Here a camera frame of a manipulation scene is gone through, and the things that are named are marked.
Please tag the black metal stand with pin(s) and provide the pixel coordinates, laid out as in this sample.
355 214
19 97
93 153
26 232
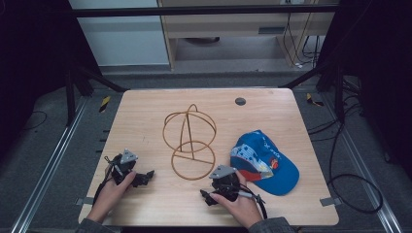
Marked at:
338 93
69 93

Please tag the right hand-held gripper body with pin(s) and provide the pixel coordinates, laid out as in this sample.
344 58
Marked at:
226 184

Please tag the blue printed baseball cap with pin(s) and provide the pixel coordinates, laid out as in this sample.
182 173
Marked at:
268 161

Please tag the person's left hand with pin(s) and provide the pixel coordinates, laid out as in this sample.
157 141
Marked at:
111 195

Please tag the aluminium floor rail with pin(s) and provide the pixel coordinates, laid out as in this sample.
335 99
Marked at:
362 168
45 171

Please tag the grey table bracket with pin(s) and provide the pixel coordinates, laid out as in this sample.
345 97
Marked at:
330 201
85 201

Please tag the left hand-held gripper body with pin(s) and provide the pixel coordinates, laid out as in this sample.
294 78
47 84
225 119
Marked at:
124 166

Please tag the white cabinet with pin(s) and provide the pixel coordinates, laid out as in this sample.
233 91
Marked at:
123 39

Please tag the dark curtain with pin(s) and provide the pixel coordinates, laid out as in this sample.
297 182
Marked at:
379 71
32 64

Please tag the black horizontal frame bar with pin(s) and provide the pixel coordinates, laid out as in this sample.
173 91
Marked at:
194 11

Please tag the person's right hand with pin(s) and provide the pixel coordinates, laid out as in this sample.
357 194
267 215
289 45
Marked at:
241 207

